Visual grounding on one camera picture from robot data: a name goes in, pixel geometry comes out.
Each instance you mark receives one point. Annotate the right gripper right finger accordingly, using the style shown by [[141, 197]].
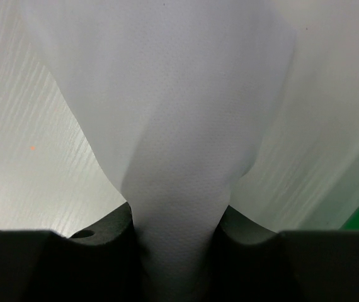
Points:
[[252, 263]]

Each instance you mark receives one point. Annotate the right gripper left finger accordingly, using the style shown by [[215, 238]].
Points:
[[98, 263]]

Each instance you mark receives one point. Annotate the white t shirt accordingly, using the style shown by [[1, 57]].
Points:
[[174, 98]]

